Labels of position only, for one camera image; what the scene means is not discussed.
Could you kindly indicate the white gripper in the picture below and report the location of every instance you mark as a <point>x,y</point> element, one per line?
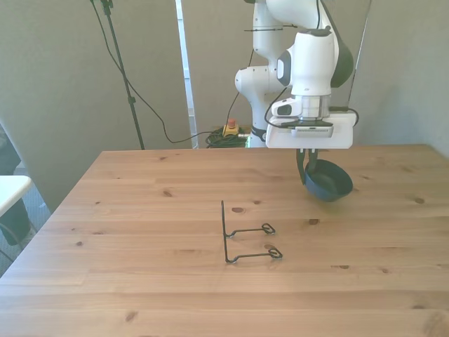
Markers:
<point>312,141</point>

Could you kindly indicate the dark blue bowl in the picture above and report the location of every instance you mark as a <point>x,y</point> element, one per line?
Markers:
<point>329,186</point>

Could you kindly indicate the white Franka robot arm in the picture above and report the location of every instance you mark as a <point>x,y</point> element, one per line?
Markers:
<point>312,63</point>

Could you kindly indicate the yellow emergency stop button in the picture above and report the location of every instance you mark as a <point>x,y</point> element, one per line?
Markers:
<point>231,128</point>

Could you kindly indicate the small white side table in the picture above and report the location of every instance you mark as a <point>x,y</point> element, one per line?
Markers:
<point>12,189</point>

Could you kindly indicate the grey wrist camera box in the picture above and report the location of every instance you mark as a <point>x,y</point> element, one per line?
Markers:
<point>313,130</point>

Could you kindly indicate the white vertical frame strip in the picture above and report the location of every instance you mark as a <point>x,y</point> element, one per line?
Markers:
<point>186,70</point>

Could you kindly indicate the black camera tripod stand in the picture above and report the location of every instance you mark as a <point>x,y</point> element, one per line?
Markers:
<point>121,66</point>

